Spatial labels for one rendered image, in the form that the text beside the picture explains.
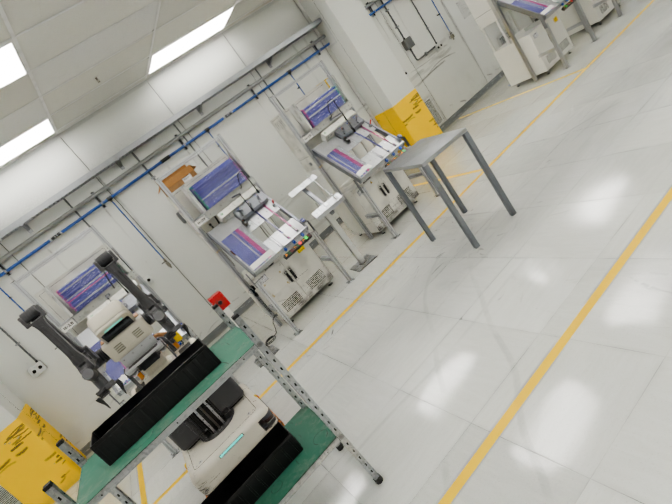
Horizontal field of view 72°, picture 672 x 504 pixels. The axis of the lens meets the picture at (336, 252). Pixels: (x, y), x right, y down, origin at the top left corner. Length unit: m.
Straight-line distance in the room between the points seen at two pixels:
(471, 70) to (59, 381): 7.59
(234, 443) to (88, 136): 4.18
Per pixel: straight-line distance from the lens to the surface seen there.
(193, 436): 3.45
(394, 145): 5.03
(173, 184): 4.93
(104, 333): 2.91
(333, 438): 2.28
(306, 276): 4.73
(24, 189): 6.13
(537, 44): 7.37
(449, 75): 8.40
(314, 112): 5.15
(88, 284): 4.52
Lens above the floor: 1.58
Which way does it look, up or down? 16 degrees down
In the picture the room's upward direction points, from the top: 37 degrees counter-clockwise
